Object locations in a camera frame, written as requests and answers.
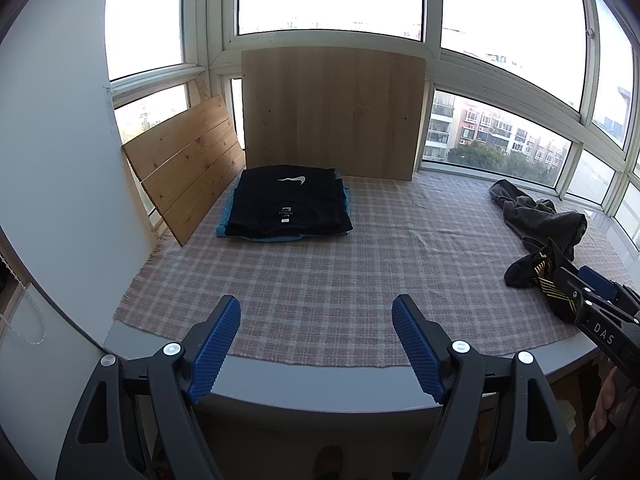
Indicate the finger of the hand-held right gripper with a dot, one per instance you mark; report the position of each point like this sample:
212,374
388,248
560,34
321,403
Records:
600,282
595,322

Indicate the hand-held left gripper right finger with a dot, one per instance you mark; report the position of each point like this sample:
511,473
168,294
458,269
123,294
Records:
415,350

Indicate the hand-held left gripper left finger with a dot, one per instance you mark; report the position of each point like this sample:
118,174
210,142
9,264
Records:
217,345

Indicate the grey flower print t-shirt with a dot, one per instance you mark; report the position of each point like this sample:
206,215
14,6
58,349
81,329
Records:
550,225

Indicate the black yellow striped garment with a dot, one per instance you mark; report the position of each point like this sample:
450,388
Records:
522,270

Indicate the person's right hand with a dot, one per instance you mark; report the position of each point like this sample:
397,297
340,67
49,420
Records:
604,405

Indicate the folded light blue shirt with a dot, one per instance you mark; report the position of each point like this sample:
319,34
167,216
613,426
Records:
222,227

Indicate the pink plaid blanket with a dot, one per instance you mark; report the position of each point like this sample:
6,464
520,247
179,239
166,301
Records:
325,270

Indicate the brown slipper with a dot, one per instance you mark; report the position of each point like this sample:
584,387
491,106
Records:
330,462

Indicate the pine plank board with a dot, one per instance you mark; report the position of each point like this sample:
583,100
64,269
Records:
185,170

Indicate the apartment buildings outside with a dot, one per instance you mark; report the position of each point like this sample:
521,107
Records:
480,125

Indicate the light wooden board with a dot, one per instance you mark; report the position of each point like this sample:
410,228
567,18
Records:
330,110

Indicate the white window frame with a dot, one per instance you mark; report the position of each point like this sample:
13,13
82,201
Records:
432,10

